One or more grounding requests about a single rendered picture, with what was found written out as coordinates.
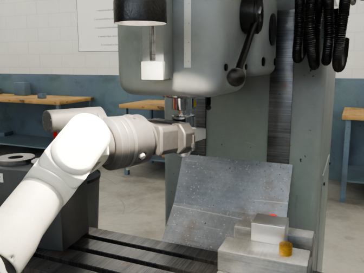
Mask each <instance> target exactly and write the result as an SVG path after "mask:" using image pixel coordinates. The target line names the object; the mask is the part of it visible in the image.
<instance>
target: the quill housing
mask: <svg viewBox="0 0 364 273"><path fill-rule="evenodd" d="M241 1H242V0H173V79H171V80H142V79H141V62H142V26H133V25H119V24H118V57H119V82H120V86H121V88H122V89H123V90H124V91H125V92H127V93H129V94H134V95H162V96H192V97H208V98H209V97H213V96H218V95H223V94H227V93H232V92H236V91H238V90H240V89H241V88H242V87H243V85H244V83H245V82H244V83H243V84H242V85H241V86H239V87H234V86H231V85H230V84H229V83H228V81H227V78H226V77H227V74H228V72H229V70H231V69H232V68H235V67H236V65H237V62H238V59H239V56H240V54H241V51H242V47H243V44H244V42H245V39H246V36H247V34H245V33H244V32H243V31H242V29H241V24H240V17H239V13H240V5H241Z"/></svg>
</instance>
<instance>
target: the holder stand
mask: <svg viewBox="0 0 364 273"><path fill-rule="evenodd" d="M38 159H39V158H36V157H35V155H33V154H30V153H14V154H7V155H2V156H0V207H1V205H2V204H3V203H4V202H5V201H6V199H7V198H8V197H9V196H10V195H11V194H12V192H13V191H14V190H15V188H16V187H17V186H18V185H19V184H20V182H21V181H22V180H23V178H24V177H25V176H26V174H27V173H28V172H29V171H30V169H31V168H32V167H33V165H34V164H35V163H36V162H37V161H38ZM88 231H89V223H88V199H87V178H86V179H85V180H84V181H83V183H82V184H81V185H80V186H79V187H78V188H77V190H76V191H75V192H74V194H73V195H72V196H71V198H70V199H69V200H68V201H67V202H66V204H65V205H64V206H63V207H62V209H61V210H60V211H59V213H58V214H57V216H56V217H55V219H54V220H53V222H52V223H51V225H50V226H49V227H48V229H47V230H46V232H45V233H44V235H43V236H42V238H41V240H40V243H39V245H38V247H37V248H41V249H48V250H56V251H64V250H66V249H67V248H69V247H70V246H71V245H72V244H74V243H75V242H76V241H77V240H78V239H80V238H81V237H82V236H84V235H85V234H86V233H87V232H88Z"/></svg>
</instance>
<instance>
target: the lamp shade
mask: <svg viewBox="0 0 364 273"><path fill-rule="evenodd" d="M113 17H114V24H119V25H133V26H153V25H165V24H167V1H166V0H113Z"/></svg>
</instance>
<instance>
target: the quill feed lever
mask: <svg viewBox="0 0 364 273"><path fill-rule="evenodd" d="M239 17H240V26H241V29H242V31H243V32H244V33H245V34H247V36H246V39H245V42H244V44H243V47H242V51H241V53H240V56H239V59H238V62H237V65H236V67H235V68H232V69H231V70H229V72H228V74H227V77H226V78H227V81H228V83H229V84H230V85H231V86H234V87H239V86H241V85H242V84H243V83H244V81H245V78H246V77H245V72H244V71H243V67H244V64H245V61H246V57H247V55H248V52H249V49H250V46H251V42H252V39H253V37H254V34H259V32H260V31H261V30H262V27H263V20H264V6H263V0H242V1H241V4H240V13H239Z"/></svg>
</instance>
